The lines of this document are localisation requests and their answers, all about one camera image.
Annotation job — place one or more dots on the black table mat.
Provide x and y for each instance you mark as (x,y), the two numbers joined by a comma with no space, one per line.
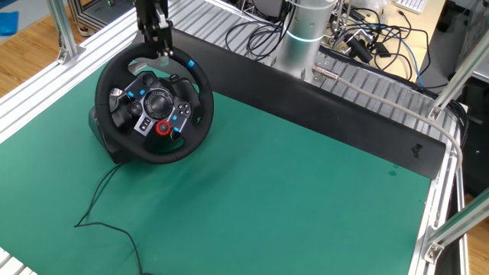
(305,107)

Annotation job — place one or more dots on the black cylindrical device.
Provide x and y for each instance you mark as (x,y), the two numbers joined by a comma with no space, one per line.
(359,49)

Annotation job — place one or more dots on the black white striped frame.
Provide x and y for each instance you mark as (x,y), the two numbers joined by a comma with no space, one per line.
(99,15)

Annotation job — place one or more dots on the light wooden desk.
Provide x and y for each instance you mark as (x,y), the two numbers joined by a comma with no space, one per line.
(433,23)

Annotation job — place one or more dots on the black racing steering wheel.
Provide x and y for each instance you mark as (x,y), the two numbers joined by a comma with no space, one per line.
(156,105)

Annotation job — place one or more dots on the aluminium frame post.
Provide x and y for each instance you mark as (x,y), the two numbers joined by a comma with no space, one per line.
(458,72)
(63,30)
(458,225)

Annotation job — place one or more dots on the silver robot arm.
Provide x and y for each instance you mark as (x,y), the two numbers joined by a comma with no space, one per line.
(302,46)

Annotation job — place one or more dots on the white keyboard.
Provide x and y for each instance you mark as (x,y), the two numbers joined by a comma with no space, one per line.
(410,5)

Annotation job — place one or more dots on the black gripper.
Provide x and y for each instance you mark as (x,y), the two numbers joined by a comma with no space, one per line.
(153,17)

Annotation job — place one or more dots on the green table mat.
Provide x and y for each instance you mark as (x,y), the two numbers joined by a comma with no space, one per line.
(267,206)

